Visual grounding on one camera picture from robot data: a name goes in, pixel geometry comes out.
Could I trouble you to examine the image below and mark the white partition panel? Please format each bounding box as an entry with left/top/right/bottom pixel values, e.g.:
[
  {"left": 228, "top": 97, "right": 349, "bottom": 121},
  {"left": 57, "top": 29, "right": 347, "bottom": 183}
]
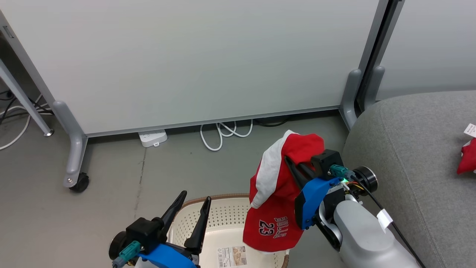
[
  {"left": 0, "top": 0, "right": 389, "bottom": 138},
  {"left": 376, "top": 0, "right": 476, "bottom": 101}
]

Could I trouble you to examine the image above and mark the grey fabric sofa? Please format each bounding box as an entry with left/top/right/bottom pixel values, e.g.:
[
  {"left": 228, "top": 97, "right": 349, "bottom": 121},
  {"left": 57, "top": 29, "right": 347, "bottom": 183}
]
[{"left": 341, "top": 90, "right": 476, "bottom": 268}]

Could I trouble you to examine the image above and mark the white floor cable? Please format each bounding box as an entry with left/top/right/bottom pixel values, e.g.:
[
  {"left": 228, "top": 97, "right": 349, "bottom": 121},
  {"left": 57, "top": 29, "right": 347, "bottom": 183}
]
[{"left": 0, "top": 95, "right": 52, "bottom": 151}]

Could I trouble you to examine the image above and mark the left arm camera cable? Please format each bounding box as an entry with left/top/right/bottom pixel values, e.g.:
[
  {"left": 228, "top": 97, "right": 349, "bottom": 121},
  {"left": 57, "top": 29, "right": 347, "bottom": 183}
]
[{"left": 112, "top": 241, "right": 142, "bottom": 268}]

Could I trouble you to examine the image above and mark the black floor cable bundle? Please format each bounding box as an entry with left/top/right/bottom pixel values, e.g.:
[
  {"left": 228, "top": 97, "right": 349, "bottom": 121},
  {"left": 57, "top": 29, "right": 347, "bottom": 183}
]
[{"left": 0, "top": 89, "right": 52, "bottom": 125}]

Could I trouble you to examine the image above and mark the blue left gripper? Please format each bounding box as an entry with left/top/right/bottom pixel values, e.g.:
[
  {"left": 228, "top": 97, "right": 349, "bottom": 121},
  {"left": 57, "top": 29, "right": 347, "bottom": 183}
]
[{"left": 137, "top": 191, "right": 212, "bottom": 268}]

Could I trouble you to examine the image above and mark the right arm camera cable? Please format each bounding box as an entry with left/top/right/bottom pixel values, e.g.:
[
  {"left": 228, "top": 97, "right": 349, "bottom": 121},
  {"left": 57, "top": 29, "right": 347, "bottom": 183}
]
[{"left": 329, "top": 165, "right": 427, "bottom": 268}]

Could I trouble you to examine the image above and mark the grey metal table leg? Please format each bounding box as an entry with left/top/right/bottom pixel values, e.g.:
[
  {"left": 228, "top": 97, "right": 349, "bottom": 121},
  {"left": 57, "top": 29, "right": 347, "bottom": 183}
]
[{"left": 0, "top": 60, "right": 55, "bottom": 137}]

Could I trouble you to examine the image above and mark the red cloth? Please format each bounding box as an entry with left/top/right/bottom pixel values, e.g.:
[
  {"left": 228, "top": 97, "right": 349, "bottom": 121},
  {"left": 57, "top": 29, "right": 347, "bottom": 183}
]
[{"left": 457, "top": 137, "right": 476, "bottom": 175}]

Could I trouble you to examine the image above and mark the white cable tag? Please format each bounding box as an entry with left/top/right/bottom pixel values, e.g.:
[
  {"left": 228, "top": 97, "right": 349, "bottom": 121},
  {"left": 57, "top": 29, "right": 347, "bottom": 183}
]
[{"left": 376, "top": 209, "right": 393, "bottom": 233}]

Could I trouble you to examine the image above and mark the beige plastic laundry basket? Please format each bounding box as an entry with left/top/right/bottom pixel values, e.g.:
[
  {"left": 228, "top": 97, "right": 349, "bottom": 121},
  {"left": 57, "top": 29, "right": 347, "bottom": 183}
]
[{"left": 165, "top": 194, "right": 290, "bottom": 268}]

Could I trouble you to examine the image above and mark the red white basketball jersey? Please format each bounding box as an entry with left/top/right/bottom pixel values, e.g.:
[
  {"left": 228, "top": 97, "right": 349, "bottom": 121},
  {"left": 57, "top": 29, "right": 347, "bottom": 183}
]
[{"left": 242, "top": 130, "right": 325, "bottom": 253}]

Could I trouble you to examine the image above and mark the grey partition foot with caster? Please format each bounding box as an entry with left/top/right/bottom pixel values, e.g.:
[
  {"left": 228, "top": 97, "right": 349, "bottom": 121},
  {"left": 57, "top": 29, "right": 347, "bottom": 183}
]
[{"left": 52, "top": 100, "right": 90, "bottom": 193}]

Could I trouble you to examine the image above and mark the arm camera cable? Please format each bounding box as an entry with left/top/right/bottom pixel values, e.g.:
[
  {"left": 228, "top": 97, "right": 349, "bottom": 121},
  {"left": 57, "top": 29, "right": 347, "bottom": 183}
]
[
  {"left": 329, "top": 165, "right": 427, "bottom": 268},
  {"left": 112, "top": 241, "right": 142, "bottom": 268}
]

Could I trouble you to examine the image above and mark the white power strip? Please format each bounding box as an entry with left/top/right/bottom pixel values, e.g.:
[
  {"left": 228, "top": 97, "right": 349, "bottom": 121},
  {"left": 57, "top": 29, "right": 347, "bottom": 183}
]
[{"left": 138, "top": 129, "right": 168, "bottom": 148}]

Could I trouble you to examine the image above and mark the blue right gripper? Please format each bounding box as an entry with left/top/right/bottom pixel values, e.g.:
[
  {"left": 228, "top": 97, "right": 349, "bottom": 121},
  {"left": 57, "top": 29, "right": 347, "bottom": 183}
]
[{"left": 284, "top": 156, "right": 348, "bottom": 230}]

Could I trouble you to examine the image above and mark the white looped power cable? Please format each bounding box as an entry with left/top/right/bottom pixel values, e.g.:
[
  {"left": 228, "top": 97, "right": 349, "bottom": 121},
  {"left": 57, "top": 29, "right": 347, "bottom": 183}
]
[{"left": 200, "top": 120, "right": 254, "bottom": 151}]

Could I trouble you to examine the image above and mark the paper label in basket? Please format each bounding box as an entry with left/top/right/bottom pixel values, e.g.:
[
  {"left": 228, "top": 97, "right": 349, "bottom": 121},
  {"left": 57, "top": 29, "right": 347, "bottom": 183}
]
[{"left": 217, "top": 245, "right": 248, "bottom": 268}]

